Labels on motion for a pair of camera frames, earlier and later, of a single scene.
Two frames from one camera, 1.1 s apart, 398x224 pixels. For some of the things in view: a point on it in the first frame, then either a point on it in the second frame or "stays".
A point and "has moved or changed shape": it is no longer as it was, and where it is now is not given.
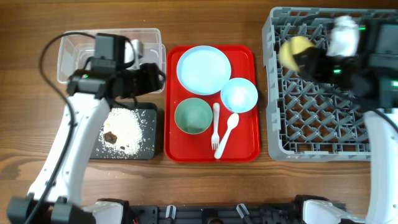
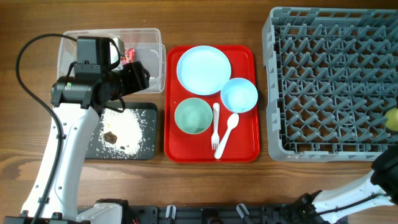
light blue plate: x=203 y=70 stays
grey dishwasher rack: x=309 y=121 stays
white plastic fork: x=215 y=137 stays
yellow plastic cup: x=291 y=46 has moved or changed shape
